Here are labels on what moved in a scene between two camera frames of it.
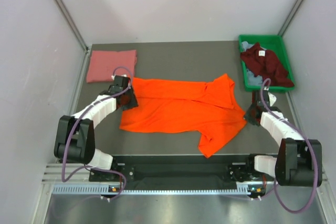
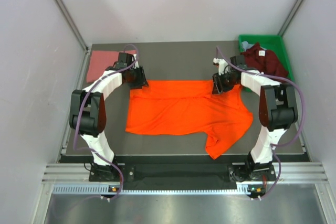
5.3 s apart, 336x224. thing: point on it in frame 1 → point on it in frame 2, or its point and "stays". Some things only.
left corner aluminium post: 59,0 stays
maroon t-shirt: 265,63 stays
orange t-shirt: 207,107 stays
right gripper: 248,117 → 218,87
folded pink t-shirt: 102,64 stays
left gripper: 133,104 → 141,81
